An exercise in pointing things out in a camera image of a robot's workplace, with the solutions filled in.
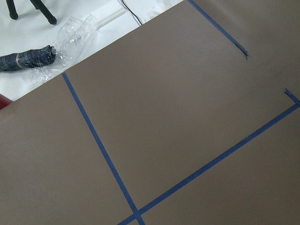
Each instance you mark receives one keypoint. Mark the folded dark umbrella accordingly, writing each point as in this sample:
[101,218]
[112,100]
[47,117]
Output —
[28,59]

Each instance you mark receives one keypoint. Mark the clear plastic wrap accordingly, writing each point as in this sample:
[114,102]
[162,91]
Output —
[71,40]

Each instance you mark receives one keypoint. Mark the black tripod leg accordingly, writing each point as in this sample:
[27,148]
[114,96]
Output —
[39,5]

